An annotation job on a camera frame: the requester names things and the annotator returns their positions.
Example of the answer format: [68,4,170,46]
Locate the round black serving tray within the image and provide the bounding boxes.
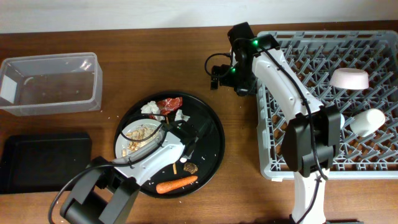
[114,91,225,198]

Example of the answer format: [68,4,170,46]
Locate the white plastic fork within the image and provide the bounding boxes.
[174,109,190,163]

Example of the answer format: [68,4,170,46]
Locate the white cup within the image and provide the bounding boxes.
[349,108,386,137]

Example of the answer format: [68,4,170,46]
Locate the white round plate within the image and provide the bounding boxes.
[115,119,164,158]

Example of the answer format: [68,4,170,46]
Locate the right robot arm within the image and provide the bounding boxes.
[207,22,342,223]

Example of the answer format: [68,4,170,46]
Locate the black rectangular tray bin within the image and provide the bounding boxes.
[1,133,92,194]

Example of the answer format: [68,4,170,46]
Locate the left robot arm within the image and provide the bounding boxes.
[60,118,213,223]

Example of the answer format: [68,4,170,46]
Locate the white tissue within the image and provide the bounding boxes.
[141,101,160,114]

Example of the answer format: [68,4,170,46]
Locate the brown food lump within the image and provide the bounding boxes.
[183,162,198,174]

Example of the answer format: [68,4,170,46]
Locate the wooden chopstick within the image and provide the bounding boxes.
[165,116,177,175]

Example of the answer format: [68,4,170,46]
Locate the rice and food scraps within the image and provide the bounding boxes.
[121,124,159,157]

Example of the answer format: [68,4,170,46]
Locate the grey dishwasher rack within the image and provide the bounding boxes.
[272,30,397,179]

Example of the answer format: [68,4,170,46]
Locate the orange carrot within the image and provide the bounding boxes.
[156,175,198,194]

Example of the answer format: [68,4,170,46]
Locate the light blue cup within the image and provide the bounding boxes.
[340,113,345,129]

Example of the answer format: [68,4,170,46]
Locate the red crumpled wrapper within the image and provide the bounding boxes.
[156,97,183,115]

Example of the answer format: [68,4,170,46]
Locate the pink bowl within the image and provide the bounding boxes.
[329,68,369,90]

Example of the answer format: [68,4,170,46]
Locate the clear plastic bin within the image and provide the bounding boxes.
[1,52,103,116]

